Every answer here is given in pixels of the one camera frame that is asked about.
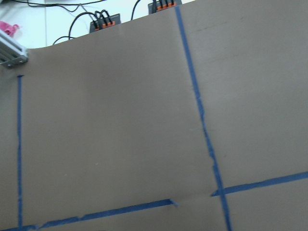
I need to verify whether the pink cloth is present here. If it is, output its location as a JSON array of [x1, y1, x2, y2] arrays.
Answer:
[[0, 21, 20, 37]]

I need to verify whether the aluminium frame post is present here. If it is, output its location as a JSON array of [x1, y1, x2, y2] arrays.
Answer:
[[0, 30, 28, 68]]

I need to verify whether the black orange connector box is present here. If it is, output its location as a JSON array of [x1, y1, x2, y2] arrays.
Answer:
[[148, 0, 182, 14], [89, 10, 121, 33]]

